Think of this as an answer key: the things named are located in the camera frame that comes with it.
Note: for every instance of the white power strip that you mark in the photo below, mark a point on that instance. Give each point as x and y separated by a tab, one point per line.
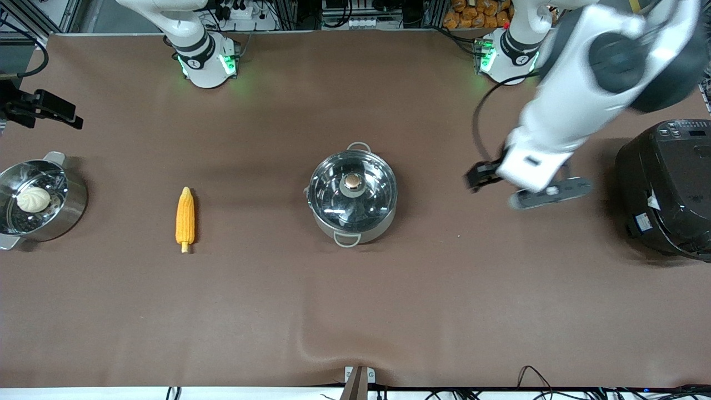
362	23

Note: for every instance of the yellow corn cob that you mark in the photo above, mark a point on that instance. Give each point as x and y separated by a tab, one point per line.
185	219

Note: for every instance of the brown table mat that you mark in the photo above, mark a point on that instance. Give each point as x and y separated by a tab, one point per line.
222	311

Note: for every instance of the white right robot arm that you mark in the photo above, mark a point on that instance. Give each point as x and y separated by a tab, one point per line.
194	55

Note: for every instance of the steel steamer pot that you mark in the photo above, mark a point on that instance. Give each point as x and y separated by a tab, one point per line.
69	211

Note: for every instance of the black rice cooker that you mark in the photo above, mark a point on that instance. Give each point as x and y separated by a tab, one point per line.
672	189

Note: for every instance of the glass pot lid with knob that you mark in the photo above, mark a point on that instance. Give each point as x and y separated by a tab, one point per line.
353	191

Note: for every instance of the white steamed bun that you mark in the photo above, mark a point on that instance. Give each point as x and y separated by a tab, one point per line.
33	199

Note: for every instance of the bag of orange bread rolls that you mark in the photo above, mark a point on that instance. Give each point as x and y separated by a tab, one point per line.
477	14

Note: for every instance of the metal bracket at table edge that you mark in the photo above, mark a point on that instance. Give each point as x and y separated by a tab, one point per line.
359	380

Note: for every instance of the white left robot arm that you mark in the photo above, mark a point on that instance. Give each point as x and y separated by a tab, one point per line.
577	66

